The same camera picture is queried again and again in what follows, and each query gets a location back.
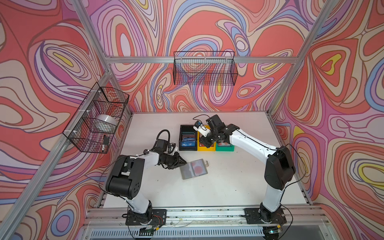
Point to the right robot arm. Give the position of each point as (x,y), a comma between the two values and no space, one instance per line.
(279,166)

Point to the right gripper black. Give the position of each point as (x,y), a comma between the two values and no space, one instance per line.
(205,142)

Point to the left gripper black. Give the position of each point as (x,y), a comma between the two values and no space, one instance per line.
(176,162)

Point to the black plastic bin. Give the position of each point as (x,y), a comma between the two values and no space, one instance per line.
(187,129)

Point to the green plastic bin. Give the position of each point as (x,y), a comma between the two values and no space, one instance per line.
(224,147)

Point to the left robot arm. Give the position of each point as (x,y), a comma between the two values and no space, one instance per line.
(125,178)

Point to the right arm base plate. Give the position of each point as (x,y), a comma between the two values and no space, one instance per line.
(264,216)

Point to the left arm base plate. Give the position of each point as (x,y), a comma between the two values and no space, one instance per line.
(156,217)

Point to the white card with red circle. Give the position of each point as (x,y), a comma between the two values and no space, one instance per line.
(199,168)

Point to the back wire basket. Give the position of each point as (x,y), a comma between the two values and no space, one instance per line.
(205,68)

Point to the wire basket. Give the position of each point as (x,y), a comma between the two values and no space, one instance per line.
(205,68)
(88,134)

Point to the left wire basket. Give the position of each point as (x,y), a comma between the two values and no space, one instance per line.
(88,134)

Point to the grey card holder wallet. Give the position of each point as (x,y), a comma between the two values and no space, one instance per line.
(187,172)

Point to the silver tape roll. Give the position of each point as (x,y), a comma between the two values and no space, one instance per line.
(107,119)

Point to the blue VIP card in bin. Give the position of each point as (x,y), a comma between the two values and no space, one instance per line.
(188,140)

